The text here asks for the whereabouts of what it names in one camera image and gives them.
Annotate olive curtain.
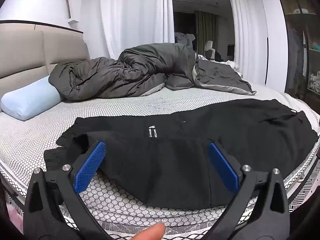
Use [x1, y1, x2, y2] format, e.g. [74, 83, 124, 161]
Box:
[195, 10, 220, 58]

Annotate white wardrobe door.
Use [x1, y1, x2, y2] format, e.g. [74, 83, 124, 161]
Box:
[257, 0, 288, 94]

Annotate light blue pillow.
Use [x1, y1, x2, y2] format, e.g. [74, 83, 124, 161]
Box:
[0, 75, 64, 122]

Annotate grey pillow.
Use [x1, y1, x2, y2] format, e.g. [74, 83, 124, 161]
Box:
[165, 74, 195, 90]

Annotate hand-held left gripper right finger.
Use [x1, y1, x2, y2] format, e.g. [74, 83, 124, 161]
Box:
[209, 143, 290, 240]

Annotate white curtain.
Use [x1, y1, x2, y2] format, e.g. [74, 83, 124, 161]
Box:
[100, 0, 175, 60]
[227, 0, 268, 80]

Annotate person's left hand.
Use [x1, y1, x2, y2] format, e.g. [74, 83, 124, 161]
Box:
[136, 223, 166, 240]

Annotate black pants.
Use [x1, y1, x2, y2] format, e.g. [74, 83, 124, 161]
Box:
[44, 99, 319, 210]

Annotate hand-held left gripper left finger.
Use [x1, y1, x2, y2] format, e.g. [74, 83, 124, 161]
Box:
[24, 141, 107, 240]

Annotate beige padded headboard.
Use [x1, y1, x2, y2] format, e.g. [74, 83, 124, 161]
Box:
[0, 20, 90, 113]

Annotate white honeycomb mattress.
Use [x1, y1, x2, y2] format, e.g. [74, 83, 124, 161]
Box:
[0, 84, 320, 238]

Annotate white chair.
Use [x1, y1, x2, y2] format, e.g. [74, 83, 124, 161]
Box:
[204, 41, 215, 61]

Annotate white crumpled cloth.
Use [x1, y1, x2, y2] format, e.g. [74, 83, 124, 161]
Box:
[309, 71, 320, 93]

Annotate patterned bed base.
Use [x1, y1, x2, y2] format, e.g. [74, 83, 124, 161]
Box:
[0, 155, 320, 240]

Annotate pile of grey clothes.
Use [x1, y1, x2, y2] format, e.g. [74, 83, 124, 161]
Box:
[174, 32, 196, 53]

